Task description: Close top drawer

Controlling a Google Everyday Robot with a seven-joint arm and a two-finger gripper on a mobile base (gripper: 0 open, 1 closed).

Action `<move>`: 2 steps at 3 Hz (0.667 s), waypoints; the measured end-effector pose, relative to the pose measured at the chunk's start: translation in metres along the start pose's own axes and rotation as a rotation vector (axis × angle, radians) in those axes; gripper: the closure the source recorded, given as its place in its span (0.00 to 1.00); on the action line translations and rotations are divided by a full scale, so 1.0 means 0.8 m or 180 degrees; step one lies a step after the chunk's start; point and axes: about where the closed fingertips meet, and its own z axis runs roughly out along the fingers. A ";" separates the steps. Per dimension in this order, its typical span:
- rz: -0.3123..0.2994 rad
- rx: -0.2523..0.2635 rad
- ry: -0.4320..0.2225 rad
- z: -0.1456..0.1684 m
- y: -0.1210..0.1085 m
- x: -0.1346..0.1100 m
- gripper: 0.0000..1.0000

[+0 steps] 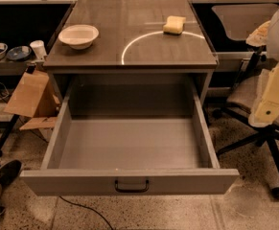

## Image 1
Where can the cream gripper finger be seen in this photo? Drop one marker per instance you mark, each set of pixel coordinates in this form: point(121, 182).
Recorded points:
point(259, 36)
point(265, 109)

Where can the grey top drawer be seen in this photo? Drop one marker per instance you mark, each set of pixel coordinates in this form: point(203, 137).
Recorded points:
point(131, 133)

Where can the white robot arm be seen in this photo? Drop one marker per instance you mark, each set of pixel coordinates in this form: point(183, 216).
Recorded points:
point(273, 37)

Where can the grey drawer cabinet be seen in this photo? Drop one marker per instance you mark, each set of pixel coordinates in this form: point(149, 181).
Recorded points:
point(131, 39)

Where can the black office chair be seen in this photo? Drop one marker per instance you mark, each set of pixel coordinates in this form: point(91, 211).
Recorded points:
point(255, 98)

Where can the yellow sponge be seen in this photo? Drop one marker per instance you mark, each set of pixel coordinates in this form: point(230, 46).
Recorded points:
point(174, 25)

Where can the white bowl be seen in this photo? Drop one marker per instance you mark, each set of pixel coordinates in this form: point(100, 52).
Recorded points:
point(78, 37)

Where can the white paper cup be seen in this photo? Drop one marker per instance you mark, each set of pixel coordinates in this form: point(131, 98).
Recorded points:
point(39, 49)

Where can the brown cardboard box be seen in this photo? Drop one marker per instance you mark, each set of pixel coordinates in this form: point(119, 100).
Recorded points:
point(34, 98)

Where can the dark blue plate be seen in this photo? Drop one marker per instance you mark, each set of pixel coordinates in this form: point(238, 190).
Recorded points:
point(19, 53)

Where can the black top drawer handle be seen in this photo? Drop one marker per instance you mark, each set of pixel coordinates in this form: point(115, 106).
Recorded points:
point(131, 188)

